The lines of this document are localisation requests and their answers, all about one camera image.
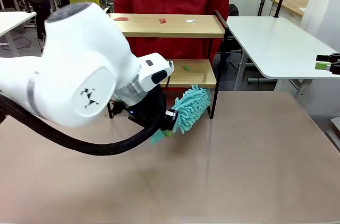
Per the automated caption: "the grey metal rail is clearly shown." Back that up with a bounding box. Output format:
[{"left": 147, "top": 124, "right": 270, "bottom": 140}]
[{"left": 326, "top": 116, "right": 340, "bottom": 153}]

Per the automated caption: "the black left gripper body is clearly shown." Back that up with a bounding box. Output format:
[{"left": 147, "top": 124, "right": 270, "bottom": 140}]
[{"left": 128, "top": 88, "right": 167, "bottom": 130}]

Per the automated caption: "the black office chair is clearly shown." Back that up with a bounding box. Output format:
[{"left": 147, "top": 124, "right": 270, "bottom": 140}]
[{"left": 212, "top": 3, "right": 244, "bottom": 63}]

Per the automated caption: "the wooden desk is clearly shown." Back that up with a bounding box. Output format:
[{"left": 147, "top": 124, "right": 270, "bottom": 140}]
[{"left": 262, "top": 0, "right": 310, "bottom": 18}]

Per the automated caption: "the black sleeved left arm cable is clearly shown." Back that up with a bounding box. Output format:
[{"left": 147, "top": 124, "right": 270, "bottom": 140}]
[{"left": 0, "top": 85, "right": 167, "bottom": 157}]

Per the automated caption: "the large white table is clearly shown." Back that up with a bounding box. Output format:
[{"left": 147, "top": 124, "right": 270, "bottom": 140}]
[{"left": 226, "top": 16, "right": 340, "bottom": 99}]

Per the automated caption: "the small white table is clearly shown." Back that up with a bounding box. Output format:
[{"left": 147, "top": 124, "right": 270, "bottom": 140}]
[{"left": 0, "top": 11, "right": 37, "bottom": 58}]

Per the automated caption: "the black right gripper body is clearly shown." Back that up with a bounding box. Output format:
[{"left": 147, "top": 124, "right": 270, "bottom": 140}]
[{"left": 328, "top": 52, "right": 340, "bottom": 75}]

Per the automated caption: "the two-tier wooden black-framed shelf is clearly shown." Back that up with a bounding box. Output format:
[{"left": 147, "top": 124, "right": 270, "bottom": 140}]
[{"left": 107, "top": 9, "right": 231, "bottom": 120}]

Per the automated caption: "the teal microfibre duster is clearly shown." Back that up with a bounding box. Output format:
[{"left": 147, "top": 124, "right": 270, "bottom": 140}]
[{"left": 149, "top": 83, "right": 212, "bottom": 146}]

